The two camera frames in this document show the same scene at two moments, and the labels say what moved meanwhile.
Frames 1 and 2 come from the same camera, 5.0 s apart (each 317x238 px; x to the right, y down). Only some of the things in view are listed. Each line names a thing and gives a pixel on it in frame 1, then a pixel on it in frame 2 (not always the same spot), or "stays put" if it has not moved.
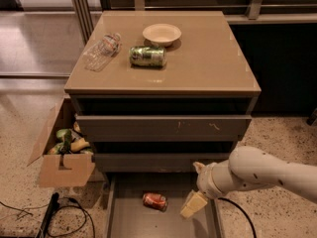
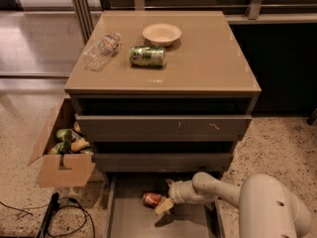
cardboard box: x=61 y=170 stays put
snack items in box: x=69 y=142 stays put
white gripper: x=204 y=179 -> x=177 y=191
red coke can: x=156 y=200 stays put
